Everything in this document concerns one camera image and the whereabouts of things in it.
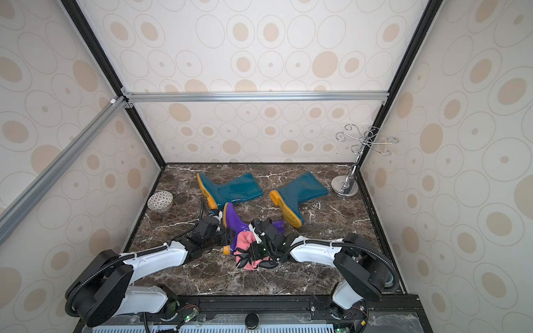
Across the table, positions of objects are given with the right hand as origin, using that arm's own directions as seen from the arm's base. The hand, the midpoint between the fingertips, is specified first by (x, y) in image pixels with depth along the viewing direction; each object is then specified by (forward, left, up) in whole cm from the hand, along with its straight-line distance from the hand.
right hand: (254, 249), depth 84 cm
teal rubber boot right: (+27, -15, 0) cm, 31 cm away
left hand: (+7, +9, +1) cm, 11 cm away
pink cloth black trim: (+2, +4, +4) cm, 6 cm away
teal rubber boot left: (+32, +10, 0) cm, 33 cm away
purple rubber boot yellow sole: (+10, +10, +4) cm, 15 cm away
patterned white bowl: (+22, +49, +1) cm, 54 cm away
